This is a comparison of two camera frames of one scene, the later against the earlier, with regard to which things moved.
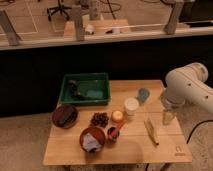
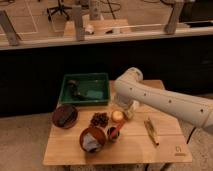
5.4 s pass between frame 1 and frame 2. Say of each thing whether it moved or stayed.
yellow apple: stayed
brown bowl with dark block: stayed
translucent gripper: moved
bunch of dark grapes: stayed
